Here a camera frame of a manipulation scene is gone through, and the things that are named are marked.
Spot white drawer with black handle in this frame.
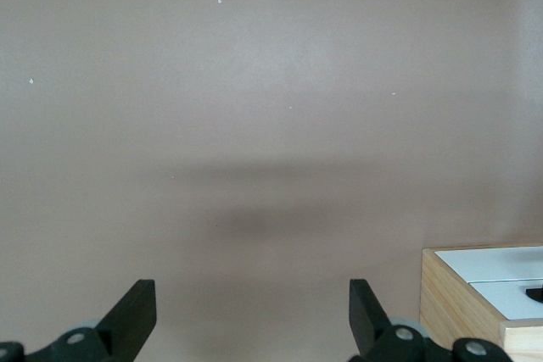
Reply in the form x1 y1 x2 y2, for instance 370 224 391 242
468 279 543 320

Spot brown table cover sheet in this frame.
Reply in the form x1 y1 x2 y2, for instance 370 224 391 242
0 0 543 362

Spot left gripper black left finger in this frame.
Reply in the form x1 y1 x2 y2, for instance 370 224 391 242
0 279 157 362

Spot wooden drawer cabinet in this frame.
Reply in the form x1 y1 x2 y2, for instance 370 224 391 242
419 244 543 362

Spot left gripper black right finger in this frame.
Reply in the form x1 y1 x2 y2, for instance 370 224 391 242
347 279 512 362

